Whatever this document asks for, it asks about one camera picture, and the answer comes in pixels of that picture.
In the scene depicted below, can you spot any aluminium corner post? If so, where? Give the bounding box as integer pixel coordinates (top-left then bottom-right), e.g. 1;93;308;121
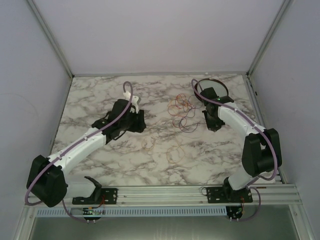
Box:
25;0;74;79
246;0;294;79

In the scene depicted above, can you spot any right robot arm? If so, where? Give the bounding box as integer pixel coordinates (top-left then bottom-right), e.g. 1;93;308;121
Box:
200;87;282;203

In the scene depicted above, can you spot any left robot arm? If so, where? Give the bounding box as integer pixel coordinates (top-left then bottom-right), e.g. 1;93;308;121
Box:
24;96;146;208

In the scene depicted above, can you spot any round brown-rimmed dish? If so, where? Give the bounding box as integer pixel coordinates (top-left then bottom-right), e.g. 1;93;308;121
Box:
194;78;229;100

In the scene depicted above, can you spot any yellow loose wire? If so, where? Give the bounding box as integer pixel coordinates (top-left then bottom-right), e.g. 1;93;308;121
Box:
140;137;157;151

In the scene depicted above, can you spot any orange wire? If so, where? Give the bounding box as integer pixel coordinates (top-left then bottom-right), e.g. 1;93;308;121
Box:
165;138;187;165

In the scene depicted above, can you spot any right aluminium corner post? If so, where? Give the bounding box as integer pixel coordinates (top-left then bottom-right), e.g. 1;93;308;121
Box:
246;0;294;79

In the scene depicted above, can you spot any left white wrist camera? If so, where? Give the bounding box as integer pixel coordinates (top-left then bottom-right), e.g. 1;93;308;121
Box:
123;91;141;114

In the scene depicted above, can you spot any coloured wire bundle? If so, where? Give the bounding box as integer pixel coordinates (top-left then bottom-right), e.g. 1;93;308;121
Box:
166;93;202;133

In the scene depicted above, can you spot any left aluminium corner post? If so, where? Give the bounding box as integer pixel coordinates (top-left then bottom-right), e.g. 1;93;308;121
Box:
25;0;74;79

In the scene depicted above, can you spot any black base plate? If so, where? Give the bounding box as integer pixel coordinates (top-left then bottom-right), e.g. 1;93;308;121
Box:
206;186;253;204
72;187;118;205

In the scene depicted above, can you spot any aluminium front rail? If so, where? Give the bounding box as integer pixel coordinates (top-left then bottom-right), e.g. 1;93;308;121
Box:
24;183;301;207

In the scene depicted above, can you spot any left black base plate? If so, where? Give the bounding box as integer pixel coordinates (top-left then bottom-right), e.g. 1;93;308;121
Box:
72;187;118;205

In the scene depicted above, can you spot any grey slotted cable duct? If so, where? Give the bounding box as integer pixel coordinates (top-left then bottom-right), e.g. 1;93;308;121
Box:
36;206;227;218

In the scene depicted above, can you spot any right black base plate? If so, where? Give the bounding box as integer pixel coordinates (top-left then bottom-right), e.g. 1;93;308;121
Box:
206;186;253;204

